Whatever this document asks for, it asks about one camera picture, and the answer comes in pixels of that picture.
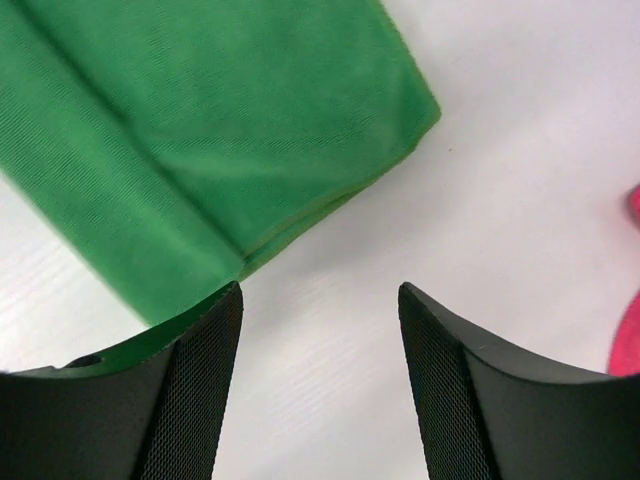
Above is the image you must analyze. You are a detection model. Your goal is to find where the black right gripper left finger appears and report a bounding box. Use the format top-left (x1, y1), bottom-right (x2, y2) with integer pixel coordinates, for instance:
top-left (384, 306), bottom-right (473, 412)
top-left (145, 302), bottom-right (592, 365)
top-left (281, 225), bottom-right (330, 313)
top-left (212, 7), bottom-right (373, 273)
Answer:
top-left (1, 282), bottom-right (243, 479)

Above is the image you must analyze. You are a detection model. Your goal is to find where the pink microfiber towel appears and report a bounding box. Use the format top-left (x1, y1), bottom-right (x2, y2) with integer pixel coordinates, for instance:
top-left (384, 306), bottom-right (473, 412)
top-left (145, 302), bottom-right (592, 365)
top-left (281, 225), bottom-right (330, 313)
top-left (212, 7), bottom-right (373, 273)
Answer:
top-left (607, 182), bottom-right (640, 377)

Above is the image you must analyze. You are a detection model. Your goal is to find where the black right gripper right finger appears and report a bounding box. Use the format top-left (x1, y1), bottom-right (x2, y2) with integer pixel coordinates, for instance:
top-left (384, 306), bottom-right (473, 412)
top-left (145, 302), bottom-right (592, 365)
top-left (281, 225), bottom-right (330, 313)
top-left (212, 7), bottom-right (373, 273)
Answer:
top-left (398, 283), bottom-right (639, 480)

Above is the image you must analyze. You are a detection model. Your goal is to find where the green microfiber towel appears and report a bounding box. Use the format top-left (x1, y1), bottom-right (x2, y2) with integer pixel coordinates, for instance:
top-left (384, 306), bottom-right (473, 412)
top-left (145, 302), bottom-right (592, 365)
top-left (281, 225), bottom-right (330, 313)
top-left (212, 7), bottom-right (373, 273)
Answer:
top-left (1, 1), bottom-right (441, 371)

